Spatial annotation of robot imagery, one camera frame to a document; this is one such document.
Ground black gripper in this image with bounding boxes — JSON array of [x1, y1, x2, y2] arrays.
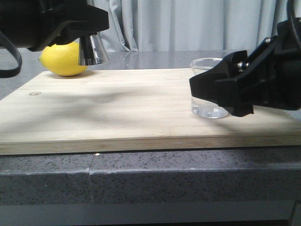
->
[[0, 0, 109, 51], [189, 21, 301, 117]]

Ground steel double jigger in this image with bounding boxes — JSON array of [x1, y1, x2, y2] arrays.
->
[[79, 33, 108, 66]]

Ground small glass measuring beaker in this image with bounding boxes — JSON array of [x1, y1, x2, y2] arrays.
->
[[190, 57, 229, 119]]

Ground yellow lemon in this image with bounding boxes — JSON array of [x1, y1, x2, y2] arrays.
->
[[39, 42, 87, 76]]

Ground grey curtain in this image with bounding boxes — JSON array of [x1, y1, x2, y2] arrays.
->
[[93, 0, 287, 52]]

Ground wooden cutting board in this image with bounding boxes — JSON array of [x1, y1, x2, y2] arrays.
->
[[0, 69, 301, 155]]

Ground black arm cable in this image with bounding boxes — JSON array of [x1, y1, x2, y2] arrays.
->
[[0, 32, 23, 79]]

